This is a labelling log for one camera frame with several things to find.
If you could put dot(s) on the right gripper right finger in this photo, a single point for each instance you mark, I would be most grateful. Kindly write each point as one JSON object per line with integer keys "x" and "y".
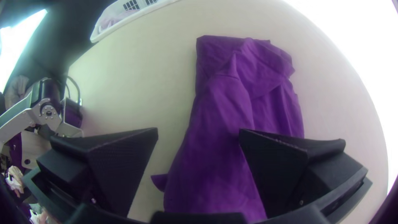
{"x": 280, "y": 168}

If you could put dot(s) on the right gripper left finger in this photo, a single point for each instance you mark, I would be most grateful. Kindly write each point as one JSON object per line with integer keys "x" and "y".
{"x": 118, "y": 161}

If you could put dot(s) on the dark t-shirt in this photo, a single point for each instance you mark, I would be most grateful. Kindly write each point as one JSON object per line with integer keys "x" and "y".
{"x": 217, "y": 124}

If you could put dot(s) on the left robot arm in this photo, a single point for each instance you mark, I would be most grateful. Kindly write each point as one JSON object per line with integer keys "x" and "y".
{"x": 18, "y": 121}

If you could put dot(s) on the heap of clothes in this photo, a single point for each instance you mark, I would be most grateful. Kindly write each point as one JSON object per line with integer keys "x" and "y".
{"x": 115, "y": 21}

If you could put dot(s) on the white laundry basket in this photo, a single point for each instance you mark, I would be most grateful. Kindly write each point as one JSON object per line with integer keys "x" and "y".
{"x": 146, "y": 11}

